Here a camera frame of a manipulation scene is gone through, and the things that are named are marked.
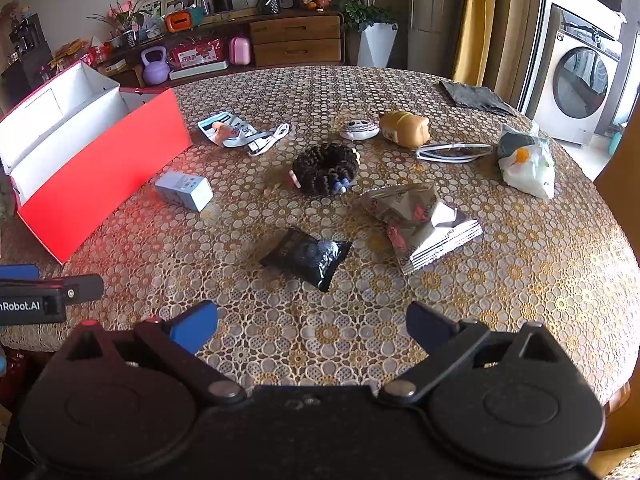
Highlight purple kettlebell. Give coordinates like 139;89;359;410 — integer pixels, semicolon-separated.
141;46;168;86

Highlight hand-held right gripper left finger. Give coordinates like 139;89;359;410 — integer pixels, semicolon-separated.
47;300;248;408

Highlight floral lace tablecloth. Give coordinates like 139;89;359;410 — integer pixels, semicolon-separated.
0;65;640;411

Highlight dark brown hair scrunchie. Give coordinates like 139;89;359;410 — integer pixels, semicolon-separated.
287;143;362;197

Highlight white green plastic bag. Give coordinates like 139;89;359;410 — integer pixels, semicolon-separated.
496;122;557;200

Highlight blue white snack packet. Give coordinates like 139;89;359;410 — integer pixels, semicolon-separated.
197;111;261;149

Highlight brown toast plush toy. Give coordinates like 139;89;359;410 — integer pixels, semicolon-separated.
378;111;432;150

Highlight small light blue box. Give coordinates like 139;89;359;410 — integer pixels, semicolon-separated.
154;170;215;213

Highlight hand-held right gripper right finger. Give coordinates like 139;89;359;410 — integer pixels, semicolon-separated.
377;301;591;408

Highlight grey cloth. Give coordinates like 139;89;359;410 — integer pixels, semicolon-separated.
439;79;518;118

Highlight pink small case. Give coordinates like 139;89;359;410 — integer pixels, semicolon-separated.
228;36;252;66

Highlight green leafy plant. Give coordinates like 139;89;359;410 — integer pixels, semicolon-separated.
332;0;398;33

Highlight orange teal tissue box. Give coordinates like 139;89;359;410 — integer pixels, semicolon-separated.
165;7;206;32

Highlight round cartoon face badge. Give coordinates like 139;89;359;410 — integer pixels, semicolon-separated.
339;119;381;141

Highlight white planter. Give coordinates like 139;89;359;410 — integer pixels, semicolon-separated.
357;22;398;68

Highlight red gift package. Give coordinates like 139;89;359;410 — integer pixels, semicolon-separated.
167;37;228;72

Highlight photo frame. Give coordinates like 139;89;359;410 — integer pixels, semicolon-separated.
162;0;211;16

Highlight white washing machine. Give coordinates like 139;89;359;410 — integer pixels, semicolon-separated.
532;2;626;147

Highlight silver snack packet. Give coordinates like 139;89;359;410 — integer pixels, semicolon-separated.
352;181;484;276

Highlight beige curtain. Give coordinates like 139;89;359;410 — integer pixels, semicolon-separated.
480;0;548;106

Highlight black snack packet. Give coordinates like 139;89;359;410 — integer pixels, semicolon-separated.
259;227;353;293

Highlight red storage box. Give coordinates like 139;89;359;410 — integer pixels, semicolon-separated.
0;60;194;266

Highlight white cable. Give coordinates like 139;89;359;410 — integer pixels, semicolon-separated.
247;122;291;157

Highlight wooden sideboard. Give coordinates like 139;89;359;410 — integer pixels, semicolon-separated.
95;10;346;86

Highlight white sunglasses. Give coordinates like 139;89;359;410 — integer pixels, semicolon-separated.
416;142;495;164

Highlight yellow curtain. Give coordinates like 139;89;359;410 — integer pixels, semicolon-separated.
452;0;498;86

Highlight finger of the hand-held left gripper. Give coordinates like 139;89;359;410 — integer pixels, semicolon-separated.
62;273;105;305
0;263;41;282

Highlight red flower potted plant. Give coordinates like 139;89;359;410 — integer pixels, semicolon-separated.
87;0;151;48

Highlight white tray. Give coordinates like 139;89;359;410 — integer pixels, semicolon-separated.
169;60;230;81

